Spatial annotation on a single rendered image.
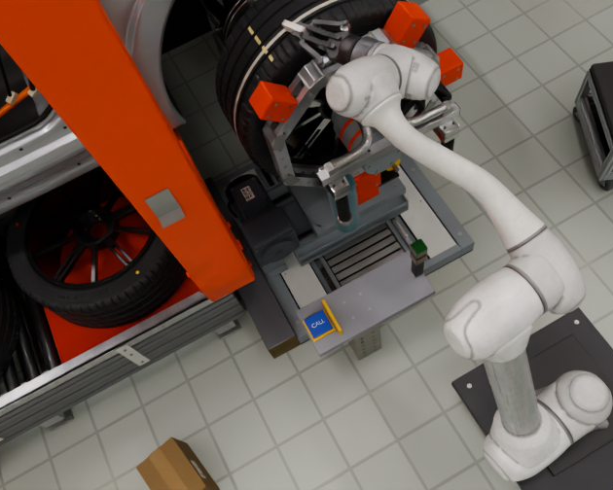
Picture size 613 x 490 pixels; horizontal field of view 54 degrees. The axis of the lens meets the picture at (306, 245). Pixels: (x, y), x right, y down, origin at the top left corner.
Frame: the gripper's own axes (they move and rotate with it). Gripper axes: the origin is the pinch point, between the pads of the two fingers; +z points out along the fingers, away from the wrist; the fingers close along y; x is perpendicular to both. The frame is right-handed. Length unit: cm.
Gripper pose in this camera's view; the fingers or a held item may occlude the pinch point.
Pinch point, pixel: (295, 28)
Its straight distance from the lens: 163.2
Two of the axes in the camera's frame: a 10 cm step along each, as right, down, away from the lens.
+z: -7.5, -4.6, 4.7
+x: -3.9, -2.7, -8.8
